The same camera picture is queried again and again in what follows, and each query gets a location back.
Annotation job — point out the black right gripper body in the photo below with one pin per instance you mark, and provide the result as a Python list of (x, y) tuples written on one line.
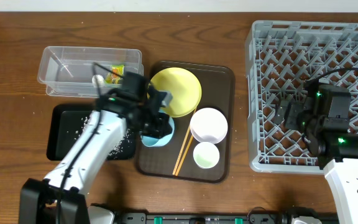
[(289, 115)]

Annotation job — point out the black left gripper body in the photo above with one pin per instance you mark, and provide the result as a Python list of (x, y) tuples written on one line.
[(150, 125)]

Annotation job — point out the light blue bowl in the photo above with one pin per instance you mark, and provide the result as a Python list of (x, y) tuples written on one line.
[(154, 142)]

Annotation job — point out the rice grains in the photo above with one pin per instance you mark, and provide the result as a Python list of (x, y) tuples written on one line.
[(123, 150)]

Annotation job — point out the green orange snack wrapper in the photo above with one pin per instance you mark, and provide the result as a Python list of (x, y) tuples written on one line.
[(115, 75)]

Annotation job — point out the white pink bowl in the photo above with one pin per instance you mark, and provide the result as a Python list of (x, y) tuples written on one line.
[(209, 125)]

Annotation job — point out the white tissue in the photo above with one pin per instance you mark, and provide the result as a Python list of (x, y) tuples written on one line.
[(98, 81)]

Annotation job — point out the small light green bowl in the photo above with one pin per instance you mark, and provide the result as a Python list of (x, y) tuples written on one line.
[(206, 155)]

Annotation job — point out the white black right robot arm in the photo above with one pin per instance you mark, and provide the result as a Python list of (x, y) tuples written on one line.
[(322, 118)]

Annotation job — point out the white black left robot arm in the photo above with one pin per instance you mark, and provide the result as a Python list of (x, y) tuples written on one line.
[(61, 196)]

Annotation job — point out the grey dishwasher rack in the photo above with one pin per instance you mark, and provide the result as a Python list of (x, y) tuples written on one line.
[(280, 56)]

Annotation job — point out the wooden chopstick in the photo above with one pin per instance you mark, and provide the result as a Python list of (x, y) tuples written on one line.
[(182, 155), (187, 136)]

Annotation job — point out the yellow round plate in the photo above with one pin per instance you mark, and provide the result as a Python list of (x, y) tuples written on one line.
[(185, 89)]

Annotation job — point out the dark brown serving tray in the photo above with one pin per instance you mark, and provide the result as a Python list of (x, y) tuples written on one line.
[(218, 84)]

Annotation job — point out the clear plastic bin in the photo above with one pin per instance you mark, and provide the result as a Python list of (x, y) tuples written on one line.
[(64, 55)]

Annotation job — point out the black rectangular tray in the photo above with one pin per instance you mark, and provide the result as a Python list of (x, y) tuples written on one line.
[(58, 140)]

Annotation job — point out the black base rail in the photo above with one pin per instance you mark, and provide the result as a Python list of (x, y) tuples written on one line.
[(257, 215)]

